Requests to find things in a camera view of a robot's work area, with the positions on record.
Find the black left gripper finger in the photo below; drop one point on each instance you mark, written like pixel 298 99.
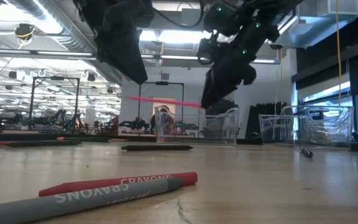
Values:
pixel 123 53

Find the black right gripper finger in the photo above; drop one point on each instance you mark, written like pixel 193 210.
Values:
pixel 216 87

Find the pink pencil orange eraser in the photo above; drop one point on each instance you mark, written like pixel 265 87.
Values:
pixel 166 101

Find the black pen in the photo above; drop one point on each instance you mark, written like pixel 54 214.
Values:
pixel 42 143
pixel 307 153
pixel 157 147

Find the red crayon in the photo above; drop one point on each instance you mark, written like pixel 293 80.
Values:
pixel 73 187

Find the background black robot arm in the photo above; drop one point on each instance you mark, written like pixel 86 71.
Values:
pixel 135 124

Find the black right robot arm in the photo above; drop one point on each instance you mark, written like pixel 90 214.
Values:
pixel 259 15

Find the clear plastic bin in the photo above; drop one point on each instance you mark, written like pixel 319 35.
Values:
pixel 322 127
pixel 197 124

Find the long linear ceiling lamp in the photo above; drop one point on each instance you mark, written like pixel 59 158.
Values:
pixel 172 57

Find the black room divider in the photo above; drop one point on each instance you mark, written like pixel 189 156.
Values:
pixel 255 121

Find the grey ceiling unit box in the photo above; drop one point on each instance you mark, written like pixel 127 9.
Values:
pixel 191 18

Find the grey crayon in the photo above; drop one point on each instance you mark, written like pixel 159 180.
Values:
pixel 89 199

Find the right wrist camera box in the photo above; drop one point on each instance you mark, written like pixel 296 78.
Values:
pixel 207 49

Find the dome security camera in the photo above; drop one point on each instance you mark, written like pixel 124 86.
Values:
pixel 275 47

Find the grey wall vent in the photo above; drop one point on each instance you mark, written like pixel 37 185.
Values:
pixel 165 76

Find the black gantry frame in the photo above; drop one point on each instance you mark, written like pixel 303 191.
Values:
pixel 32 99
pixel 162 83

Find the black table frame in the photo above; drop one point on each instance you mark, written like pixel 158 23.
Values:
pixel 26 135

